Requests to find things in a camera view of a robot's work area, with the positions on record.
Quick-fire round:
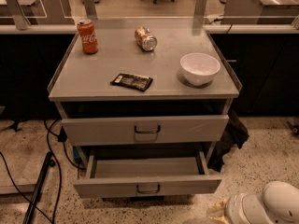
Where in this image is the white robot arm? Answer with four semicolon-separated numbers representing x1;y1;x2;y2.
206;181;299;224

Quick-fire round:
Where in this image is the black bar on floor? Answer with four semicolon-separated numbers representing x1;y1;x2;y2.
22;152;52;224

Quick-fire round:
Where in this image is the black floor cable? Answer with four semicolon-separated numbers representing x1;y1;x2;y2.
0;119;87;224

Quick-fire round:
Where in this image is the red Coca-Cola can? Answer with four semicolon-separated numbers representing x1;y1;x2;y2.
77;19;98;54

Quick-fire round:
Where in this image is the black snack packet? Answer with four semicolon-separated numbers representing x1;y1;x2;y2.
110;73;153;91

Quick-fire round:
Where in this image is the grey drawer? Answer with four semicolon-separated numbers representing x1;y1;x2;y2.
62;115;229;146
74;154;221;198

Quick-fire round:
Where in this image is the tan soda can lying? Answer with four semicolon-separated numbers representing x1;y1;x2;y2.
135;26;157;51

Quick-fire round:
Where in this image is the white bowl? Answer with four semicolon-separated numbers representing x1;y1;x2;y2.
180;53;221;86

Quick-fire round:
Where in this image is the grey desk background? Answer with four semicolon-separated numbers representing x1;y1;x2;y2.
221;0;299;24
0;0;74;25

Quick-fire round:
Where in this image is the grey top drawer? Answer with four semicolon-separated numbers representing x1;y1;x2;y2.
62;115;229;146

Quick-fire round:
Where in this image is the black cloth beside cabinet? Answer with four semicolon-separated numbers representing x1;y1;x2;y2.
207;109;249;172

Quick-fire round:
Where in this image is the grey metal drawer cabinet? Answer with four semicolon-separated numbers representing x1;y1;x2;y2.
47;17;243;203

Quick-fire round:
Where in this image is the clear acrylic barrier panel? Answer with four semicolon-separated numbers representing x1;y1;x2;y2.
0;0;299;31

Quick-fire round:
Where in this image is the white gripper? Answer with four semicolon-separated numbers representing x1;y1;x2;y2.
206;193;270;224

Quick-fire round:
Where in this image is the grey desk background right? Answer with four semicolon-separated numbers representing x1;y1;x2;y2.
221;0;299;24

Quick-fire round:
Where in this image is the grey desk background left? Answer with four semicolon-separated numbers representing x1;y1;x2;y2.
0;0;74;25

